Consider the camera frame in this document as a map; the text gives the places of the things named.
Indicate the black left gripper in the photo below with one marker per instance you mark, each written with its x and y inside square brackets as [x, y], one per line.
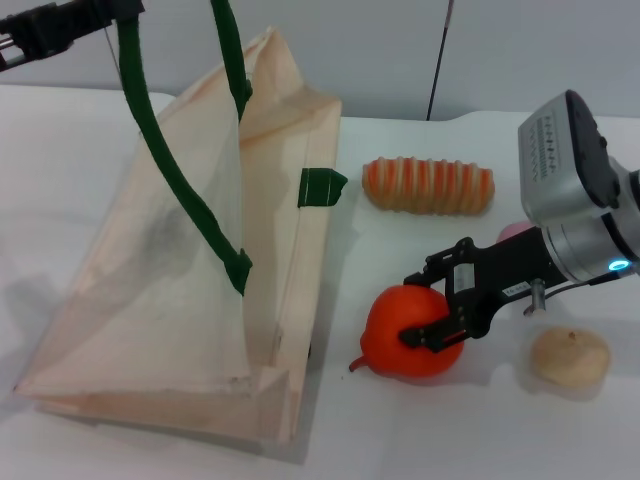
[45, 32]

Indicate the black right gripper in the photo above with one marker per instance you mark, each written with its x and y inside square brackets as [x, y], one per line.
[505, 270]

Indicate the orange toy fruit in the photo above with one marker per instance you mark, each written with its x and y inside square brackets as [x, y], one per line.
[395, 330]

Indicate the pink toy peach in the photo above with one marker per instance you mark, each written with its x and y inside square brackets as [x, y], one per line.
[515, 234]

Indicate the orange striped bread loaf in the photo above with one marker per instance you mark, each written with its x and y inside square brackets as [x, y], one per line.
[430, 186]

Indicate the beige round bun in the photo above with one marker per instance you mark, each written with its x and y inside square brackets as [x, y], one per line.
[570, 357]

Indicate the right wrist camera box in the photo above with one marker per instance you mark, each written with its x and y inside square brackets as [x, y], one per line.
[565, 160]

